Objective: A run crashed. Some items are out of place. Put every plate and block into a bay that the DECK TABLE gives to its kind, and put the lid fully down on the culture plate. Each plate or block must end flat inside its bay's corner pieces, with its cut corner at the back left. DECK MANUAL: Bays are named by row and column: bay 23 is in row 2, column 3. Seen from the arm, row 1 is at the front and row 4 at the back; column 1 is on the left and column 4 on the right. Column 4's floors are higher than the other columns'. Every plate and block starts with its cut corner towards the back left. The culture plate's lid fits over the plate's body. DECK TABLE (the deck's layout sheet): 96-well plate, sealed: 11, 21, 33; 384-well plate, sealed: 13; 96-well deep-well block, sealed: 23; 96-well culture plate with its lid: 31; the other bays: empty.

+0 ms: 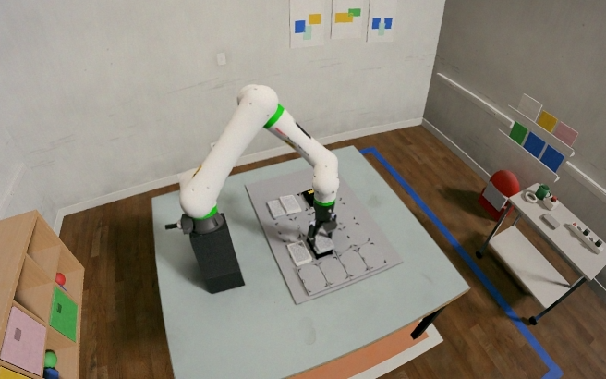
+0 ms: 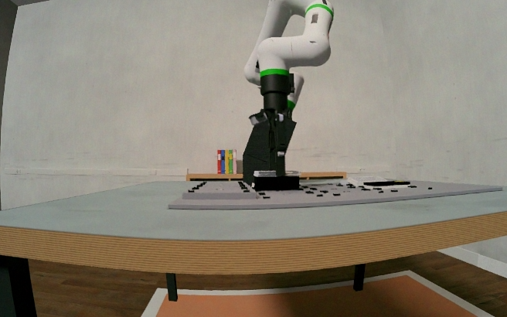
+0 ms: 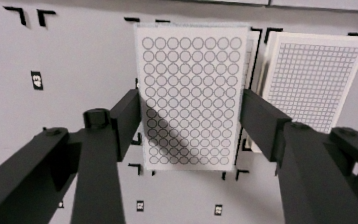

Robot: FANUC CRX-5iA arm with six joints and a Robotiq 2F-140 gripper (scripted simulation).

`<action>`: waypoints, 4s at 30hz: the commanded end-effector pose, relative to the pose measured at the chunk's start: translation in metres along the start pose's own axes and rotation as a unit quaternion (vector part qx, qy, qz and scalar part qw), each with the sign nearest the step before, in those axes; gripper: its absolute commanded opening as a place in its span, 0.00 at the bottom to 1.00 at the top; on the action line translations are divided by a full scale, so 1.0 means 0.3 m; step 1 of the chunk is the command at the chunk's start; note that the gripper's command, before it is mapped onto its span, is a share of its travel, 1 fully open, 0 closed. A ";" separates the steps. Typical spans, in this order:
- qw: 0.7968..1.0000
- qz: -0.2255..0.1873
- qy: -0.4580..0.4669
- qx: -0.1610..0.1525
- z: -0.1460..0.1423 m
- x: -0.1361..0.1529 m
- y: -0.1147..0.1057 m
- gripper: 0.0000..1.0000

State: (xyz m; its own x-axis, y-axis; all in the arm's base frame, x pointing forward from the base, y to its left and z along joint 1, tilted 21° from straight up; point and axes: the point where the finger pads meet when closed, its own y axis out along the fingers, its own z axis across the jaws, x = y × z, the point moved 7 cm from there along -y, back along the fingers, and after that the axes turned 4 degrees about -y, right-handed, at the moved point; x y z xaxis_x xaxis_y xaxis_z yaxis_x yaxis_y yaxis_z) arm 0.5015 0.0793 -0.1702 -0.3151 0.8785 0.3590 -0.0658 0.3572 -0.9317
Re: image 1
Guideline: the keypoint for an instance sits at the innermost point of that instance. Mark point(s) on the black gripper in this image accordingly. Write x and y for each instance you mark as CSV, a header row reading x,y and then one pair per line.
x,y
318,220

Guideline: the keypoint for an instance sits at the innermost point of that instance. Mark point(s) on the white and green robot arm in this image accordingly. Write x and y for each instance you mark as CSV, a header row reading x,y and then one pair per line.
x,y
258,109

